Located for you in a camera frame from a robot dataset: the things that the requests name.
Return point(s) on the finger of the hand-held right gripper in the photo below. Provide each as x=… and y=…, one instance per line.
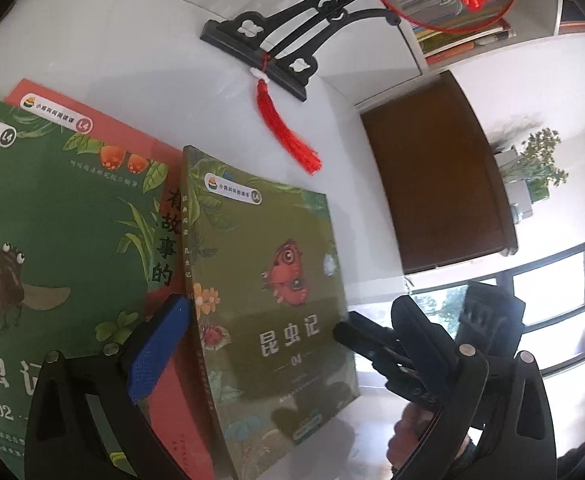
x=357, y=340
x=372, y=324

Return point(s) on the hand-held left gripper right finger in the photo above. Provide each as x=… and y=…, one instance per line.
x=422, y=345

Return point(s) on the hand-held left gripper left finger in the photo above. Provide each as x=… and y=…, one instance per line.
x=155, y=350

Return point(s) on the olive butterfly book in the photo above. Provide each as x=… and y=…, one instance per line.
x=272, y=220

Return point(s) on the pile of colourful books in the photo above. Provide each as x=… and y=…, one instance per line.
x=452, y=45

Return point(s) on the person's right hand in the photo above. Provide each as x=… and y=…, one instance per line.
x=410, y=435

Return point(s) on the window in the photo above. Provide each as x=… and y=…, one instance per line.
x=547, y=285

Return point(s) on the green beetle book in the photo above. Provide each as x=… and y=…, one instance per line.
x=62, y=240

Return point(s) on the brown wooden cabinet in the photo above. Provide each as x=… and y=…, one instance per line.
x=432, y=175

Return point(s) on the potted green plant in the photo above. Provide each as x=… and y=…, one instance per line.
x=537, y=160

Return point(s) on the red tassel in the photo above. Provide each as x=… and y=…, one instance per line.
x=282, y=125

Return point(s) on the red paw print book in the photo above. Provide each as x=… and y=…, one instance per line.
x=122, y=132

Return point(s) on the black fan stand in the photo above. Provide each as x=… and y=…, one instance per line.
x=300, y=89

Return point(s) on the white bookshelf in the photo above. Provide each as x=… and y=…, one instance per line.
x=407, y=45

